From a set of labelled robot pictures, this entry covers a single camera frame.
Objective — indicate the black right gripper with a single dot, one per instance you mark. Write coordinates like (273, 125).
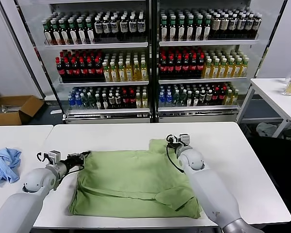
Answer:
(176, 147)

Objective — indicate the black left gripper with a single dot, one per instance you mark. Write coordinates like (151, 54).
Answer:
(75, 159)

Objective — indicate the green polo shirt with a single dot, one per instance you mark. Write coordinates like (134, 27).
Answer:
(126, 174)

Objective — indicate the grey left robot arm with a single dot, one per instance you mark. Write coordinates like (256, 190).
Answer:
(26, 208)

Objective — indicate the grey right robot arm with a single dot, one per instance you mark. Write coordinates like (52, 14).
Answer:
(208, 189)

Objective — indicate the beverage cooler cabinet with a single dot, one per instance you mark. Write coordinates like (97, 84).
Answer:
(99, 118)
(196, 117)

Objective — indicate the white cooler shelf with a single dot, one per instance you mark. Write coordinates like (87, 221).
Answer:
(201, 80)
(104, 83)
(208, 43)
(106, 111)
(97, 45)
(196, 108)

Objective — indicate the blue drink bottle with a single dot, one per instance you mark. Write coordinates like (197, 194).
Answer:
(77, 102)
(169, 99)
(162, 99)
(70, 102)

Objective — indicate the clear green water bottle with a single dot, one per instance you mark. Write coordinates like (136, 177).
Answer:
(91, 103)
(176, 99)
(183, 99)
(85, 102)

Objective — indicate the dark drink bottle white cap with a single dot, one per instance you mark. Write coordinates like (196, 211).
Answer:
(203, 98)
(209, 97)
(98, 103)
(104, 103)
(111, 102)
(189, 99)
(118, 102)
(196, 99)

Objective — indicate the small white flat object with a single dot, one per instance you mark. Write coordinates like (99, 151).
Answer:
(56, 111)

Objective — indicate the yellow tea bottle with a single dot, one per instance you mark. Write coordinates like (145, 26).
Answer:
(136, 73)
(245, 69)
(223, 70)
(121, 74)
(236, 97)
(128, 74)
(138, 102)
(113, 74)
(144, 102)
(215, 70)
(106, 74)
(229, 98)
(237, 70)
(144, 73)
(208, 70)
(230, 70)

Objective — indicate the cola bottle red cap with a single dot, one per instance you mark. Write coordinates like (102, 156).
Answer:
(170, 68)
(223, 96)
(132, 101)
(59, 71)
(163, 68)
(178, 68)
(193, 68)
(67, 71)
(201, 67)
(98, 71)
(216, 96)
(75, 71)
(186, 68)
(90, 71)
(82, 71)
(125, 101)

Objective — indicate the crumpled light blue shirt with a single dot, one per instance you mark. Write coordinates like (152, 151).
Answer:
(4, 166)

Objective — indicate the open cardboard box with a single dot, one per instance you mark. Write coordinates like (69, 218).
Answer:
(4, 119)

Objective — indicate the bundle of metal rods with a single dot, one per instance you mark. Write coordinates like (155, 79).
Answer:
(7, 108)

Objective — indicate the crumpled grey cloth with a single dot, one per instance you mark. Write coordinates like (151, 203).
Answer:
(265, 128)

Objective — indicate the white side table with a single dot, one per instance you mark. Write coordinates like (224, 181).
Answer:
(271, 91)

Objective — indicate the dark bottle green cap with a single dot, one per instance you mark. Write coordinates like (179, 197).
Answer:
(72, 35)
(198, 31)
(190, 31)
(46, 35)
(207, 31)
(81, 35)
(55, 35)
(89, 35)
(63, 35)
(172, 31)
(164, 31)
(182, 31)

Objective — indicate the dark bottle white blue label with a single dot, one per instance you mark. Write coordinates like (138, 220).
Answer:
(233, 24)
(106, 28)
(114, 28)
(257, 23)
(141, 27)
(241, 24)
(249, 24)
(132, 27)
(123, 27)
(97, 28)

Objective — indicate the clear jar yellow contents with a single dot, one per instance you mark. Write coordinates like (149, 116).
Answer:
(289, 89)

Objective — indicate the dark bottle beige label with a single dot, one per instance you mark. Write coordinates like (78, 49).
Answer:
(216, 25)
(225, 25)

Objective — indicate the open glass cooler door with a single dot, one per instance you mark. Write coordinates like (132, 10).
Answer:
(18, 28)
(270, 28)

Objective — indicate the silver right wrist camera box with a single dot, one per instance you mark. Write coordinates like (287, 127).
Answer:
(184, 140)

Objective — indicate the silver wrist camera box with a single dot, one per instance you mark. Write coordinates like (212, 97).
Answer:
(184, 140)
(54, 155)

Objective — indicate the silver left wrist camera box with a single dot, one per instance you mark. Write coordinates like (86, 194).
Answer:
(54, 155)

